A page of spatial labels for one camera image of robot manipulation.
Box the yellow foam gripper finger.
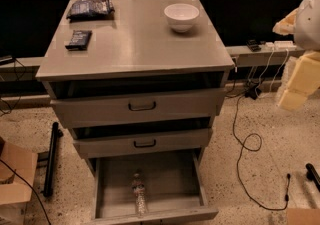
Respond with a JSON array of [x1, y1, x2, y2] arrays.
[[272, 9, 298, 36], [277, 51, 320, 111]]

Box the clear plastic water bottle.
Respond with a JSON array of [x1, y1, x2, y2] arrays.
[[131, 171, 147, 217]]

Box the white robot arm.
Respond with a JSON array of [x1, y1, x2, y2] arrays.
[[272, 0, 320, 111]]

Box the grey middle drawer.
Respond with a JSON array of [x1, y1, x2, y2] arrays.
[[73, 129, 213, 159]]

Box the grey drawer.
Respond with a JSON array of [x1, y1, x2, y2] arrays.
[[84, 150, 218, 225], [73, 129, 213, 159], [51, 88, 225, 128]]

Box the grey drawer cabinet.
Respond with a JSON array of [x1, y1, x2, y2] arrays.
[[35, 0, 236, 170]]

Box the grey bottom drawer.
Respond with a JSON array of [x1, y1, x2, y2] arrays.
[[84, 150, 218, 225]]

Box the grey top drawer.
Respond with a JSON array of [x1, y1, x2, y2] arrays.
[[51, 88, 225, 128]]

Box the white power strip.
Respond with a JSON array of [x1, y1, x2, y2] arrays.
[[265, 41, 296, 50]]

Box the small black device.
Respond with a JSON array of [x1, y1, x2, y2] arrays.
[[247, 40, 261, 52]]

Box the black power adapter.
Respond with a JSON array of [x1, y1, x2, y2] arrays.
[[245, 87, 261, 100]]

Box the black bar right floor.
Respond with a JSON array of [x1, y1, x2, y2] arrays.
[[306, 163, 320, 191]]

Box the white ceramic bowl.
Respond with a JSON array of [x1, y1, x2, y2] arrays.
[[164, 3, 200, 33]]

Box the cardboard box bottom right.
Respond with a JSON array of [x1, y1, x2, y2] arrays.
[[287, 208, 320, 225]]

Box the cardboard box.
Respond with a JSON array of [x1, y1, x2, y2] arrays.
[[0, 138, 38, 225], [287, 208, 320, 225]]

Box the blue chip bag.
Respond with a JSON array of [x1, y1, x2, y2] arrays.
[[66, 0, 115, 20]]

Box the small dark snack packet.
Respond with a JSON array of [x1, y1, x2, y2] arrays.
[[65, 30, 92, 50]]

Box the black tube on floor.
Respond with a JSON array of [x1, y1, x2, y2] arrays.
[[43, 122, 63, 197]]

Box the cardboard box left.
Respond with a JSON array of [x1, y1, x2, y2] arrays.
[[0, 138, 38, 225]]

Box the black cable over box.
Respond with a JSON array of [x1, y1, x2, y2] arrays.
[[0, 158, 53, 225]]

